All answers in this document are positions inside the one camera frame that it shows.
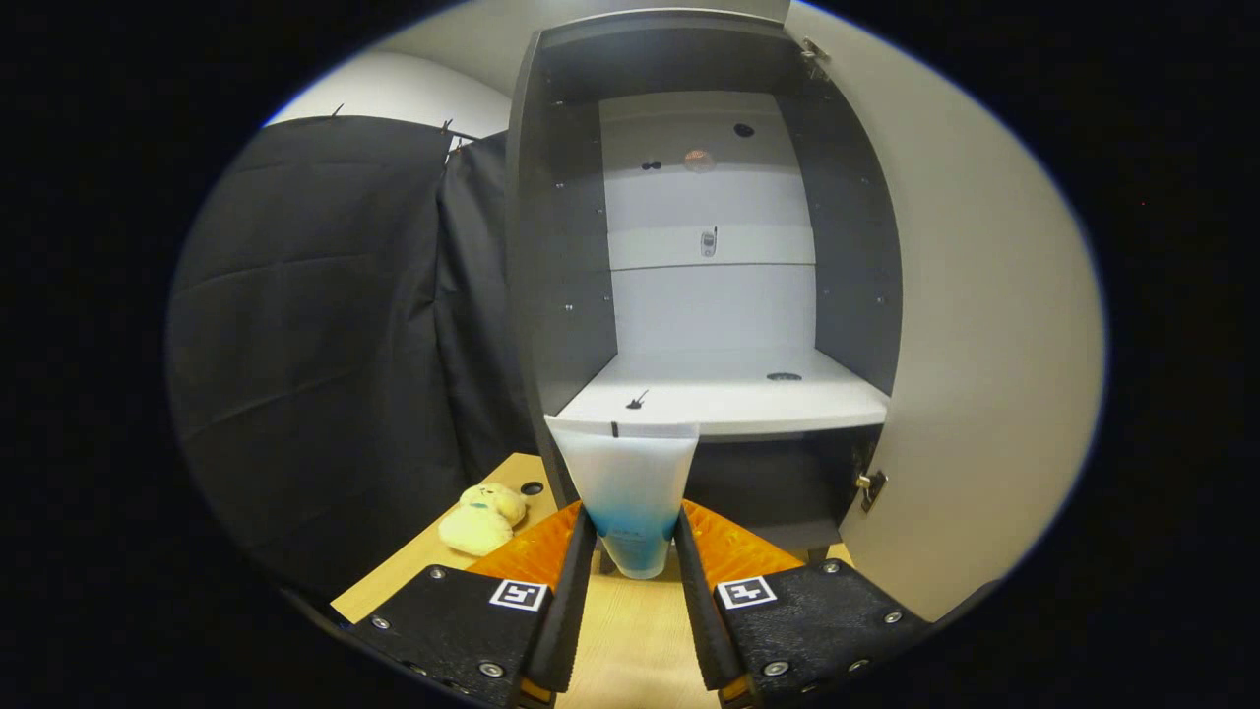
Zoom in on black backdrop cloth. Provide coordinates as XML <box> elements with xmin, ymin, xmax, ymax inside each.
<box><xmin>165</xmin><ymin>115</ymin><xmax>537</xmax><ymax>602</ymax></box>

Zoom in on yellow plush toy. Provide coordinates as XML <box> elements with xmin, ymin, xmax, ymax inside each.
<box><xmin>438</xmin><ymin>483</ymin><xmax>528</xmax><ymax>557</ymax></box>

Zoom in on white cabinet shelf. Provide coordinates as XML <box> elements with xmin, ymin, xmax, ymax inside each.
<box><xmin>554</xmin><ymin>347</ymin><xmax>892</xmax><ymax>439</ymax></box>

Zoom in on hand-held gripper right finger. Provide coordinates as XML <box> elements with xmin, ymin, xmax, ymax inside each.
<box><xmin>674</xmin><ymin>500</ymin><xmax>931</xmax><ymax>709</ymax></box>

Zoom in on dark grey cabinet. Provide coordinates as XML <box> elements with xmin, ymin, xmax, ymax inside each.
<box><xmin>504</xmin><ymin>8</ymin><xmax>905</xmax><ymax>577</ymax></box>

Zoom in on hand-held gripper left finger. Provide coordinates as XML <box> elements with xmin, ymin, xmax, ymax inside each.
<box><xmin>346</xmin><ymin>500</ymin><xmax>599</xmax><ymax>709</ymax></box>

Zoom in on white and blue tube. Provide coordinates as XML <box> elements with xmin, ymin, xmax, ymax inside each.
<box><xmin>543</xmin><ymin>414</ymin><xmax>702</xmax><ymax>580</ymax></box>

